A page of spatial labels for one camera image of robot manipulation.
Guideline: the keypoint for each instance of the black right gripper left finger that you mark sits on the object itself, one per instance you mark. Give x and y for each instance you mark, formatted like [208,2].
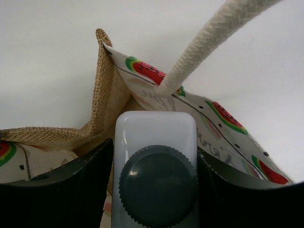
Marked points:
[70,196]

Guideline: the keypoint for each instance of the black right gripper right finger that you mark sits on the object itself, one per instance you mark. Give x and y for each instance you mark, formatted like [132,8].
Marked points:
[231,199]

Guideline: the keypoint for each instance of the white bottle grey cap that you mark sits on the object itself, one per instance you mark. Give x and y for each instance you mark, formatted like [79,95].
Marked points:
[155,183]

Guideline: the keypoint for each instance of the burlap watermelon canvas bag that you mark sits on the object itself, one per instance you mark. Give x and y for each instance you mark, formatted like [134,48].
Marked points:
[124,83]

